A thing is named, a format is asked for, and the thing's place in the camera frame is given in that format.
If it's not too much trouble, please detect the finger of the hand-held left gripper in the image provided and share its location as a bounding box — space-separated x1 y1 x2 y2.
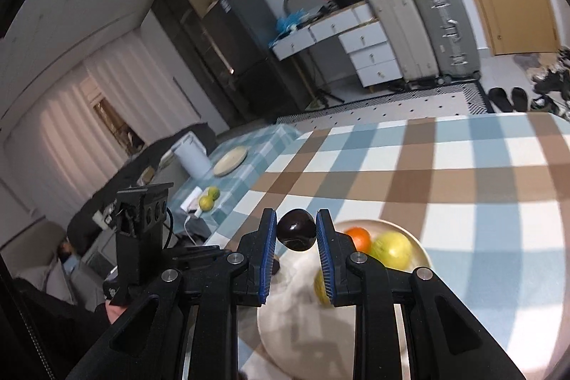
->
167 245 239 269

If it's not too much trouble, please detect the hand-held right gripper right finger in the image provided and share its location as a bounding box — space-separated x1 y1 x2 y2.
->
315 209 526 380

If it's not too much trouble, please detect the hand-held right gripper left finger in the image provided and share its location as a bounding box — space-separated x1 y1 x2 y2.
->
67 208 278 380

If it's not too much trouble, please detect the yellow-green guava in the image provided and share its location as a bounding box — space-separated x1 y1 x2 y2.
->
372 231 414 271
314 269 332 305

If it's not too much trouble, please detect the orange tangerine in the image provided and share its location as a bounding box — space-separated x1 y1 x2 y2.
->
345 227 372 255

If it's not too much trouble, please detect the large cream plate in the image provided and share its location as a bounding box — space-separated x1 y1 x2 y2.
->
256 220 432 380

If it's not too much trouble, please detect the person's left forearm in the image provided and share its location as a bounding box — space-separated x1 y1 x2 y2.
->
13 277 116 380

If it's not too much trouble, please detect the person's left hand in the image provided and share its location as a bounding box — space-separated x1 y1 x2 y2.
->
107 303 130 325

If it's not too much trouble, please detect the white handheld device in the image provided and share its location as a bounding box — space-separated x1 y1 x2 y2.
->
180 188 203 212

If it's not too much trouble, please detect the dark couch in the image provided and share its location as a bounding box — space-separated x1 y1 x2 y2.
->
69 123 219 238

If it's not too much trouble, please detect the teal checkered table cover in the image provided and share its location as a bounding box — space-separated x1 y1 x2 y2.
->
169 125 304 247

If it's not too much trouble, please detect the white kettle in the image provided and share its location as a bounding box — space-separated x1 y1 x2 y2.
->
171 133 211 180

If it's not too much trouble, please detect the small cream plate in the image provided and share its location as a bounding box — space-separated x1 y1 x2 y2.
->
213 147 248 177

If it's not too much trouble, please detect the grey sofa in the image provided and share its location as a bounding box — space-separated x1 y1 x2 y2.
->
0 220 108 309

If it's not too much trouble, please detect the beige curtain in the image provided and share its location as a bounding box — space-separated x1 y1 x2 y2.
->
0 51 201 220

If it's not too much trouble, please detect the brown blue checkered tablecloth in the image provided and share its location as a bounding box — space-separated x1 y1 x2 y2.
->
178 113 570 380

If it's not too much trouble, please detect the black white patterned rug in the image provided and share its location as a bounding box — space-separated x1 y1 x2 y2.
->
274 81 495 127

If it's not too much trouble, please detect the dark tall cabinet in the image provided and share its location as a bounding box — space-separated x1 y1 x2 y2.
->
150 0 250 127

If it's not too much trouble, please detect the white drawer unit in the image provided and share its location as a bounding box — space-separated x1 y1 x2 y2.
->
338 21 404 89

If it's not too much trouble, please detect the grey refrigerator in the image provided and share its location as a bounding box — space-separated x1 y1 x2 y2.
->
202 0 312 116

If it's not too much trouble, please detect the white desk with drawers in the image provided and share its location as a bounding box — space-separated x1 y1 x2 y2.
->
271 1 379 105

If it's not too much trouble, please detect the blue plastic bag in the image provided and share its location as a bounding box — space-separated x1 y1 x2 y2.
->
276 8 308 38

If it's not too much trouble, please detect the beige suitcase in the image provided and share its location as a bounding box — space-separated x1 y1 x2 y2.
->
369 0 439 89

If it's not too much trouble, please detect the black slipper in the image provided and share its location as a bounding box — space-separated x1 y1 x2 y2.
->
488 87 513 112
510 87 530 111

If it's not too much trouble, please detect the silver suitcase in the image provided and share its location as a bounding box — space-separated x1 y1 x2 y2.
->
412 0 484 84

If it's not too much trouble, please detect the pile of scattered shoes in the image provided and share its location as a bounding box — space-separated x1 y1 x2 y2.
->
528 46 570 116

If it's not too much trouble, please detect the white charging cable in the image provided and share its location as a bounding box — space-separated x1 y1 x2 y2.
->
185 215 210 247

